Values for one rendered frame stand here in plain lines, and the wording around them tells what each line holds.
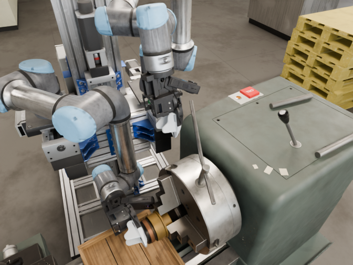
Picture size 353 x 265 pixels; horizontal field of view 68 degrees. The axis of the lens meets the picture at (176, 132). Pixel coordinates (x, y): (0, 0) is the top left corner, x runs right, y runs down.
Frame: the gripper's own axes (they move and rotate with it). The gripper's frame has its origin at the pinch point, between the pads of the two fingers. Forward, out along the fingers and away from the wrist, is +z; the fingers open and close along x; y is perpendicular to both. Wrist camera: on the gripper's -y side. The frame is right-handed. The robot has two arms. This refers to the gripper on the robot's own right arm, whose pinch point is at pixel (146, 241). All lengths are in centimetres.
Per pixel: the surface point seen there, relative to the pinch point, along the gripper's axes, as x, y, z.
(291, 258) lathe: -54, -66, 19
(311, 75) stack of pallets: -76, -277, -118
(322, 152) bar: 19, -57, 13
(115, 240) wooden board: -19.7, 6.6, -16.7
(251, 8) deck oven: -78, -421, -367
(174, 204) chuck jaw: 4.5, -12.6, -4.2
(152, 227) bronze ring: 2.8, -3.0, -1.7
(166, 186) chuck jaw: 10.0, -12.1, -7.7
